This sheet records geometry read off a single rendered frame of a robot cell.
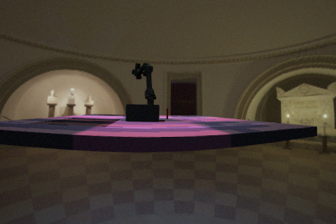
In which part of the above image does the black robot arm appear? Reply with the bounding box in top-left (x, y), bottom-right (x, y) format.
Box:
top-left (134, 63), bottom-right (156, 105)

